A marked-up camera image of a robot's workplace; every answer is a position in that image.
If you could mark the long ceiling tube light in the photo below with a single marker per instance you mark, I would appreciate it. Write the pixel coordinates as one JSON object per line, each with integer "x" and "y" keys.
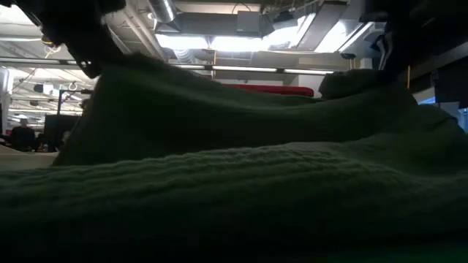
{"x": 245, "y": 68}

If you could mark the dark floral fabric panel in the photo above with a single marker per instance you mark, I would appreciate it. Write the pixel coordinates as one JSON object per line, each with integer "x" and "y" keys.
{"x": 58, "y": 128}

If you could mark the person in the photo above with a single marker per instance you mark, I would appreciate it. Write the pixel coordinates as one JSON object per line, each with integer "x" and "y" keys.
{"x": 22, "y": 137}

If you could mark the white bonavita tote bag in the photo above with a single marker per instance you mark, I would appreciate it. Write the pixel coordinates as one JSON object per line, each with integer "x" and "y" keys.
{"x": 22, "y": 160}

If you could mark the red plastic laundry bin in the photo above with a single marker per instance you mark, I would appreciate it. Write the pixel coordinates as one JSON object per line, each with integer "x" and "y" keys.
{"x": 270, "y": 89}

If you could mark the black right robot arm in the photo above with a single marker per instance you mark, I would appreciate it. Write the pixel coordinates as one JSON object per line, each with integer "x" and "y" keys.
{"x": 438, "y": 29}

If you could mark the grey sign on stand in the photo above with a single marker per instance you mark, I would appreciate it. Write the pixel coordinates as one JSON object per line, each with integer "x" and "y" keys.
{"x": 448, "y": 106}

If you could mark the dark green garment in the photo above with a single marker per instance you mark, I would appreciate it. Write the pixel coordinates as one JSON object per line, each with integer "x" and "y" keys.
{"x": 234, "y": 182}

